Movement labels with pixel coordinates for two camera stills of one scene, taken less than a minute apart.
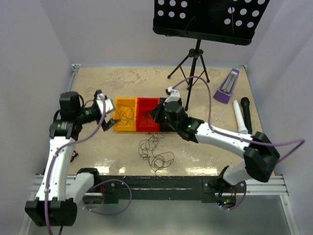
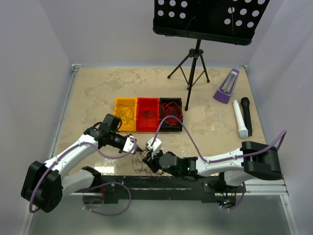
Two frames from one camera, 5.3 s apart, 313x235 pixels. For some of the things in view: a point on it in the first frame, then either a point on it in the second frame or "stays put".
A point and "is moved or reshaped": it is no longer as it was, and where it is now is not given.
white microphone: [241, 126] stays put
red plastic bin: [145, 122] stays put
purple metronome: [223, 94] stays put
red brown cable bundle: [147, 149] is moved or reshaped
